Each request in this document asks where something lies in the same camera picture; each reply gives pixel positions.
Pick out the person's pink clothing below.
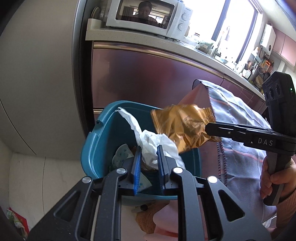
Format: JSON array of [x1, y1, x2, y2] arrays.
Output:
[[154, 202, 210, 241]]

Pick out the person's right hand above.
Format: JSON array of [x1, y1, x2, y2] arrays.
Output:
[[260, 159, 296, 200]]

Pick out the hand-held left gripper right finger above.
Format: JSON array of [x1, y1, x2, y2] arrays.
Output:
[[157, 145, 272, 241]]

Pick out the steel faucet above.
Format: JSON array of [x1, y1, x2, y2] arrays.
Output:
[[214, 40, 223, 58]]

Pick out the pink base cabinets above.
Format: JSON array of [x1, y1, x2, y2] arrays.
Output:
[[91, 41, 270, 181]]

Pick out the kitchen window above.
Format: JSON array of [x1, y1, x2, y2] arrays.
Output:
[[185, 0, 258, 65]]

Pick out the colourful plastic bags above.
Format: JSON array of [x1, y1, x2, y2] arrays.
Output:
[[6, 207, 29, 235]]

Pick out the grey refrigerator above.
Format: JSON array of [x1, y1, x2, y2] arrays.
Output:
[[0, 0, 95, 160]]

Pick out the teal plastic bin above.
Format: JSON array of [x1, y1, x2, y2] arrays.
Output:
[[81, 100, 201, 207]]

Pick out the white tissue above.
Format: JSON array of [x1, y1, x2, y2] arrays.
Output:
[[116, 107, 185, 171]]

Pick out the person's right forearm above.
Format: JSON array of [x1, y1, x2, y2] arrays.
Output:
[[275, 192, 296, 235]]

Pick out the white dish rack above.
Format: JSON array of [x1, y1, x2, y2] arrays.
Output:
[[87, 18, 107, 30]]

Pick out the brown fuzzy item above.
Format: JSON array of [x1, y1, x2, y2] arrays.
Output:
[[135, 205, 162, 233]]

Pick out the white water heater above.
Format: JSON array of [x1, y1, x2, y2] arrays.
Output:
[[259, 24, 277, 52]]

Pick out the pink wall cabinet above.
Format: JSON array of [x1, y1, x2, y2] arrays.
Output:
[[272, 28, 296, 67]]

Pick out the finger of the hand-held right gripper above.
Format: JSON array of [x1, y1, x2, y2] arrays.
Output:
[[215, 122, 271, 131], [205, 125, 248, 142]]

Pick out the white microwave oven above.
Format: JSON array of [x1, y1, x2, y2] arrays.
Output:
[[106, 0, 190, 39]]

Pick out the checked grey tablecloth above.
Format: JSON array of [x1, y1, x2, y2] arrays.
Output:
[[178, 79, 278, 230]]

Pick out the gold snack wrapper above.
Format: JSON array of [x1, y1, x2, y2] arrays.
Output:
[[151, 104, 221, 154]]

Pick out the glass jar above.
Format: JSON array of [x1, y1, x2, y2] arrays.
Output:
[[198, 42, 213, 53]]

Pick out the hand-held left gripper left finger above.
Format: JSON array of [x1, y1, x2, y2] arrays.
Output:
[[28, 146, 142, 241]]

